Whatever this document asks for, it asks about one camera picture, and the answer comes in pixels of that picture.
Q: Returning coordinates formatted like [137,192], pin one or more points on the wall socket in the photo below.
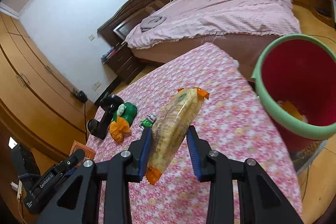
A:
[97,85]

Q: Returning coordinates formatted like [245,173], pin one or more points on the white power adapter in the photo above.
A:
[16,188]

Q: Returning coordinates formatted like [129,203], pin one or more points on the folded colourful cloth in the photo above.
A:
[107,54]

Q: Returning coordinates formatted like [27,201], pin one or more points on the dark wooden nightstand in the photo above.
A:
[126,61]

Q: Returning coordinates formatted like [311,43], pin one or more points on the black hanging bag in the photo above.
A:
[80,96]

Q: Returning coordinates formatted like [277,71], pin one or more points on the clear snack packet orange ends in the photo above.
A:
[173,121]

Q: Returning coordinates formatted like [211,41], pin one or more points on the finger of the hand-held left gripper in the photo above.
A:
[72,163]

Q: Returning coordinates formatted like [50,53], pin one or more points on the wooden wardrobe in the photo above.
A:
[31,77]

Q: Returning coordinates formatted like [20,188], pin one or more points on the folded mauve cloth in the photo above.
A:
[152,22]

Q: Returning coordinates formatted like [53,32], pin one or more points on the black handheld device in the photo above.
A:
[105,119]

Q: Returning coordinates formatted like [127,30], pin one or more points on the wall switch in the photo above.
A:
[91,37]

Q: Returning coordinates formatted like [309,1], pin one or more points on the small green striped toy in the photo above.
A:
[149,121]

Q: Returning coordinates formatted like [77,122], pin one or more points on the pink bedspread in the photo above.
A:
[223,14]

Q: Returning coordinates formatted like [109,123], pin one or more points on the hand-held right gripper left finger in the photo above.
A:
[145,153]

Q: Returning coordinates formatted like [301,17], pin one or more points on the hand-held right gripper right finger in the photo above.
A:
[193,153]

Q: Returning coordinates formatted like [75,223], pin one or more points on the small orange box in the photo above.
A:
[84,148]

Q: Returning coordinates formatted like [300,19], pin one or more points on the red bucket with green rim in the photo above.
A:
[294,77]

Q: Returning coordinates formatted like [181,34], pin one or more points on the pink floral blanket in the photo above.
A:
[223,113]

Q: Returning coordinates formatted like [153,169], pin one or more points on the green plush toy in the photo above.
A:
[130,111]

